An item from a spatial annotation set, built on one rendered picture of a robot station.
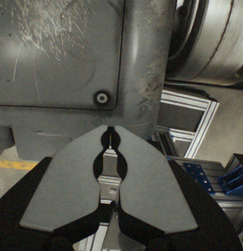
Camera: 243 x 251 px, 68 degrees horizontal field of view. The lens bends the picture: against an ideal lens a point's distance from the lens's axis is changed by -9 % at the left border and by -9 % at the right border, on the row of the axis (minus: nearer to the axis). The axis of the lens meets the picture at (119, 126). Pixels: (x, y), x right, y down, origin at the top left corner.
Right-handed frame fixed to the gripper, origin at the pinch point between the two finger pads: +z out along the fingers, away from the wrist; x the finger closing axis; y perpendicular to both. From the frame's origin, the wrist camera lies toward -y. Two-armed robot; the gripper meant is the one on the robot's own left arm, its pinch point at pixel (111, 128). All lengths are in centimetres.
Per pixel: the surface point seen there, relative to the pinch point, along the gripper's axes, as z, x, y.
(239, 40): 15.1, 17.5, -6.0
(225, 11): 14.3, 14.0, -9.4
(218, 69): 18.4, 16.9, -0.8
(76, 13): 12.4, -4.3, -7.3
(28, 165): 138, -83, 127
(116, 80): 12.4, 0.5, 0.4
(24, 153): 12.5, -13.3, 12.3
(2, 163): 138, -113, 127
